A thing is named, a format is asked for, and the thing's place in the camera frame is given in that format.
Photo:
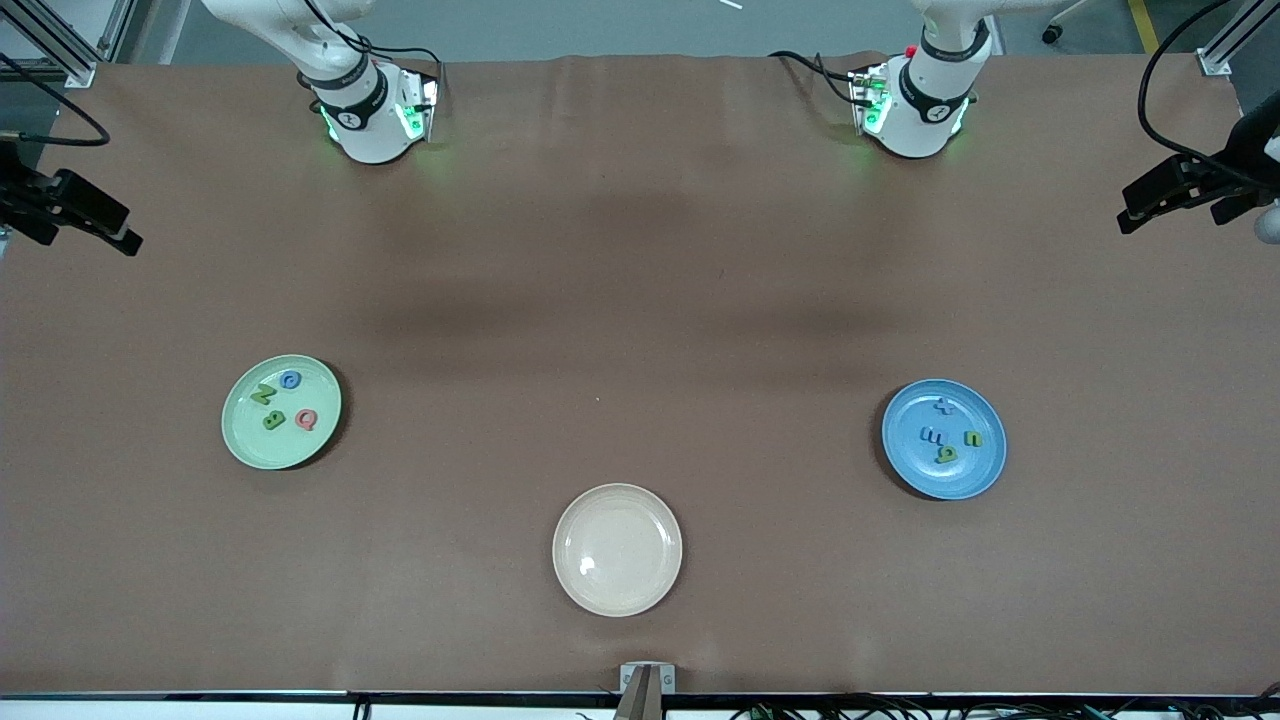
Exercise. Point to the green capital letter N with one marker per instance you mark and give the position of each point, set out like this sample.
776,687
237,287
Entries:
262,394

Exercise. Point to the green capital letter B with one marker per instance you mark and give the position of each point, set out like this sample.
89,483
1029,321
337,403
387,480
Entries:
274,420

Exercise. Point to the pink capital letter Q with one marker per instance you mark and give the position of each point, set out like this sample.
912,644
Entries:
300,418

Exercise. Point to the blue lowercase letter m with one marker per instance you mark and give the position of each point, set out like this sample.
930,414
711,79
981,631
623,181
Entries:
935,436

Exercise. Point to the green lowercase letter q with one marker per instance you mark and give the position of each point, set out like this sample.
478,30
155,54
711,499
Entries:
952,457

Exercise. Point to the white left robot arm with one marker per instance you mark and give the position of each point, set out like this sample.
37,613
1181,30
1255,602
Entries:
925,120

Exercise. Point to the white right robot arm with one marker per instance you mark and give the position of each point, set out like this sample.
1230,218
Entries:
370,130

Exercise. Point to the black chair caster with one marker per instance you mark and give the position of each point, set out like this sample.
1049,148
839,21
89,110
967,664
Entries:
1050,35

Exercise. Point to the light green plate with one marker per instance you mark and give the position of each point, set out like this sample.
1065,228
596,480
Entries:
250,440

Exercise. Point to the blue plate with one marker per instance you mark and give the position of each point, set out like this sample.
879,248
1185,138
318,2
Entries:
975,470

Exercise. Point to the brown table cover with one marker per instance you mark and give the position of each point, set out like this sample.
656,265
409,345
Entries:
640,250

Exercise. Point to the beige plate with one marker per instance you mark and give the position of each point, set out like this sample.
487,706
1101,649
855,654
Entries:
617,550

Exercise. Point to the aluminium frame post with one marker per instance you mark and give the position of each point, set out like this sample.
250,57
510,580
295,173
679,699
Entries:
75,70
1215,62

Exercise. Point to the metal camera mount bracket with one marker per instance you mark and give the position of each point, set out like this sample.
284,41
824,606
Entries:
645,690

